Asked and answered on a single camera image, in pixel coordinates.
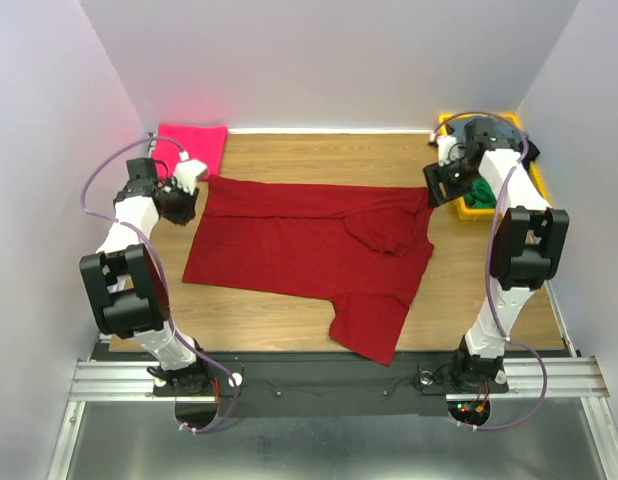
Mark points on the yellow plastic bin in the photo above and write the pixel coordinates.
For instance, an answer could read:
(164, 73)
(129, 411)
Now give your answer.
(476, 210)

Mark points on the black t shirt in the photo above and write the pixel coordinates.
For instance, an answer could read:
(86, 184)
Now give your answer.
(532, 153)

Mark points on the aluminium frame rail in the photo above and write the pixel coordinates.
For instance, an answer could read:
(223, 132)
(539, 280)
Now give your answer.
(551, 422)

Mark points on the dark red t shirt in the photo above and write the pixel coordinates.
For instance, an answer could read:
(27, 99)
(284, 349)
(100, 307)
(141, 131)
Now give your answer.
(363, 249)

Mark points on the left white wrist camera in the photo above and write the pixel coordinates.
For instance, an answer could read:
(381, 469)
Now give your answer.
(187, 172)

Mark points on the green t shirt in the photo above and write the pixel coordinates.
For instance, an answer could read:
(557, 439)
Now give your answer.
(481, 196)

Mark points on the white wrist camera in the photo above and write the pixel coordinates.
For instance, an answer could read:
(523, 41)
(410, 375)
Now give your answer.
(187, 172)
(444, 145)

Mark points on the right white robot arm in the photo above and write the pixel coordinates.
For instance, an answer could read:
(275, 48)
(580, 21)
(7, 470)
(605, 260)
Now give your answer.
(526, 239)

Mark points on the grey t shirt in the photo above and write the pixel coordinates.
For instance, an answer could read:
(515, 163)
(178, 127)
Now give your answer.
(456, 128)

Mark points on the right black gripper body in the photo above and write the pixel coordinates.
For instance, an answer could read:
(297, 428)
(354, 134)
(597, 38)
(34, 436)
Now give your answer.
(459, 178)

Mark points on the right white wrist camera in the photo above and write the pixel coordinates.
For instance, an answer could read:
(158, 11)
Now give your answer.
(444, 145)

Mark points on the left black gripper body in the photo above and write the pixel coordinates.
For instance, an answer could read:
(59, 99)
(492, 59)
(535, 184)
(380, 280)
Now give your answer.
(179, 204)

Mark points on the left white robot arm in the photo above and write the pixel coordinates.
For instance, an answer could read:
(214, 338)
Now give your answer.
(127, 296)

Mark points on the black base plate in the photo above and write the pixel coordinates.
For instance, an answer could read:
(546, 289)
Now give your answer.
(339, 384)

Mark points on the folded pink t shirt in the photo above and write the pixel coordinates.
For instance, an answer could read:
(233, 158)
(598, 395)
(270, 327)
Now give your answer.
(202, 143)

